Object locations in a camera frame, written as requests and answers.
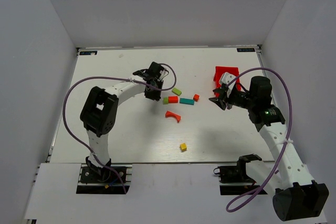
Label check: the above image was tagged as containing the red plastic bin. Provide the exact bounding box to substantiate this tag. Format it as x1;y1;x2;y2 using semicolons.
213;66;239;89

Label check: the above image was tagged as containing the green cube block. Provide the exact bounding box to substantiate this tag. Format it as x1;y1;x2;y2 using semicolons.
163;97;169;104

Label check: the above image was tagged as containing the green rectangular block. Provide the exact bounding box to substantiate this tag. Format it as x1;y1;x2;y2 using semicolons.
172;88;182;96

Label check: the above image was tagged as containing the small red cube block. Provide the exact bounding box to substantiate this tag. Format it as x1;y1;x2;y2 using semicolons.
193;94;200;102

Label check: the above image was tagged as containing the orange rectangular block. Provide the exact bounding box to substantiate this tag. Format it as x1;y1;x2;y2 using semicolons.
168;96;179;103

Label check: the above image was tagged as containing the teal long block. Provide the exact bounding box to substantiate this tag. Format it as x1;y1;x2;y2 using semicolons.
180;98;195;105

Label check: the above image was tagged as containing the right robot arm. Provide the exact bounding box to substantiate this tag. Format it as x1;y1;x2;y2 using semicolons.
211;72;329;221

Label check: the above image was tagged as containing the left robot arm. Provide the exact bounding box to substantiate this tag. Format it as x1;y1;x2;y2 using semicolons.
80;62;166;180

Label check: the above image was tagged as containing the red arch block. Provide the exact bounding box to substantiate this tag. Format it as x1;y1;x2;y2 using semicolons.
165;111;181;123

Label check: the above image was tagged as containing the yellow cube block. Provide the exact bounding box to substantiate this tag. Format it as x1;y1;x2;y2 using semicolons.
180;143;187;152

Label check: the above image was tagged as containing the right corner label sticker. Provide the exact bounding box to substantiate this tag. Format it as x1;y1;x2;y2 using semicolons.
237;48;255;52

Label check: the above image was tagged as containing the corner label sticker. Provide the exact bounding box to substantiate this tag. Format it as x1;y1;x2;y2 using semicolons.
79;51;98;55
237;48;255;52

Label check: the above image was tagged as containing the left corner label sticker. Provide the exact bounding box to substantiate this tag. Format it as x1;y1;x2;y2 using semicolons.
79;51;98;55

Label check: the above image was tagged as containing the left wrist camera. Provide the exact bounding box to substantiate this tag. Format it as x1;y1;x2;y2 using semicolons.
159;69;170;81

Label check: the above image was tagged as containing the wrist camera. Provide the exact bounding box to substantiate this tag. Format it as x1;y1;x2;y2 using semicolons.
218;72;236;86
159;69;170;81

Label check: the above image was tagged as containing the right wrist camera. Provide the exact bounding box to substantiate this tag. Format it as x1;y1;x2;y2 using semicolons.
218;72;236;86

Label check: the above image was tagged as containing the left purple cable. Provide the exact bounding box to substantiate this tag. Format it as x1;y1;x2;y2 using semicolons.
62;63;177;193

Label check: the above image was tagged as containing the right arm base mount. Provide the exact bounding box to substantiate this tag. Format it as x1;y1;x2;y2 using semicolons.
213;165;259;196

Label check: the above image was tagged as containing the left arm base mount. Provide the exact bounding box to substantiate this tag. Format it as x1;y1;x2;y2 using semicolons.
76;165;132;195

